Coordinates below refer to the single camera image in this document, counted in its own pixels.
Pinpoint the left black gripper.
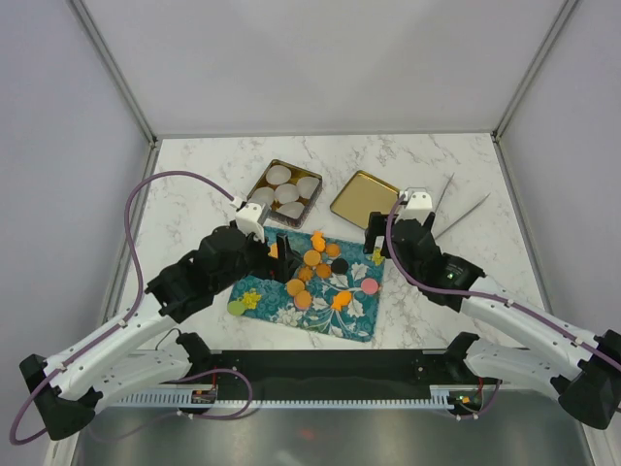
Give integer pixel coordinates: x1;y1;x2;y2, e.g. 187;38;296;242
213;226;302;294

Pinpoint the orange swirl cookie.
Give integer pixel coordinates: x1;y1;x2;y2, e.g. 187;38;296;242
298;267;314;283
325;243;341;258

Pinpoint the pink sandwich cookie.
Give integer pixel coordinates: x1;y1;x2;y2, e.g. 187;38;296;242
360;278;379;295
294;290;312;310

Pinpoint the gold tin lid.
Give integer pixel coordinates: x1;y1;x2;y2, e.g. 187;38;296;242
330;170;399;229

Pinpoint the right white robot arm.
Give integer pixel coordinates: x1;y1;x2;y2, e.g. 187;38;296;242
364;212;620;430

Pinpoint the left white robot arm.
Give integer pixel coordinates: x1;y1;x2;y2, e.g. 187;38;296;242
19;224;302;441

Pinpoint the orange dotted round cookie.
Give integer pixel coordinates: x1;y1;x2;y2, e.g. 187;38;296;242
303;250;322;268

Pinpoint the orange chip cookie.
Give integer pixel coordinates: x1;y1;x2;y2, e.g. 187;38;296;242
315;263;332;279

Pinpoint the orange fish cookie top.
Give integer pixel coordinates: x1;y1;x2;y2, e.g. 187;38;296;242
310;230;326;252

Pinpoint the orange fish cookie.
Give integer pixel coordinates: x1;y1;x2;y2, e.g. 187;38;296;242
310;230;326;252
331;290;352;312

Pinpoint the black sandwich cookie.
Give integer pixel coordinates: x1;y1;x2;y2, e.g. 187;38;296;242
331;257;349;275

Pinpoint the white paper cup bottom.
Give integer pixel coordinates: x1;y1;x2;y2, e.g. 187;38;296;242
277;201;305;219

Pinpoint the white paper cup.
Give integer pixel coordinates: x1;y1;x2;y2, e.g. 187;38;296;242
277;201;305;219
265;164;292;186
251;186;275;206
275;183;300;205
296;176;320;199

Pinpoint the teal floral tray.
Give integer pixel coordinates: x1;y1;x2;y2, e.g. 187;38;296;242
227;227;385;343

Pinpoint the orange fish cookie bottom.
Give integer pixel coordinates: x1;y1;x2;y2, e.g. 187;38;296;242
331;290;352;312

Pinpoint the green sandwich cookie edge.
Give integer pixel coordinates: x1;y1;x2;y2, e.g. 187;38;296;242
227;300;246;316

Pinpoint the white paper cup centre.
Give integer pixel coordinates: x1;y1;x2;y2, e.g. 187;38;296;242
275;183;300;205

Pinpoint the dark square cookie tin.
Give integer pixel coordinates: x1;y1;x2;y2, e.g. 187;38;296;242
247;159;323;229

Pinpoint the white paper cup left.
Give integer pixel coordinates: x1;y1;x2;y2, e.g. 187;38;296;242
251;186;275;206

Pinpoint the white paper cup right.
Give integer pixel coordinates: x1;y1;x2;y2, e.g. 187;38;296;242
296;176;320;199

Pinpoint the white paper cup top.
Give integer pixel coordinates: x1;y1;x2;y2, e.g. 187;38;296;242
265;164;292;186

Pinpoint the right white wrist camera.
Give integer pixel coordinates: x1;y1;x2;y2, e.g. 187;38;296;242
397;187;433;224

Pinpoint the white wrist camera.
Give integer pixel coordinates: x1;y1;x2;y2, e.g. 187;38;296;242
235;202;270;243
397;187;433;224

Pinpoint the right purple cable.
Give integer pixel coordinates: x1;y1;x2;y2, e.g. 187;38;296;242
386;196;621;370

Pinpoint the purple cable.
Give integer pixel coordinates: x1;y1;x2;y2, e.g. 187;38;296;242
386;196;621;370
9;170;244;446

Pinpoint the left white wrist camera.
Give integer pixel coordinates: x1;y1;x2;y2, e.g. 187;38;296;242
235;202;270;243

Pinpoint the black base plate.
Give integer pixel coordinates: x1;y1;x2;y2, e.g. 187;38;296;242
188;349;479;400

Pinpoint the white slotted cable duct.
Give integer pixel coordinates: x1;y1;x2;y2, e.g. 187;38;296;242
113;387;454;410

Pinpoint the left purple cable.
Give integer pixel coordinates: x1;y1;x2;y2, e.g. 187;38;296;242
9;170;244;446

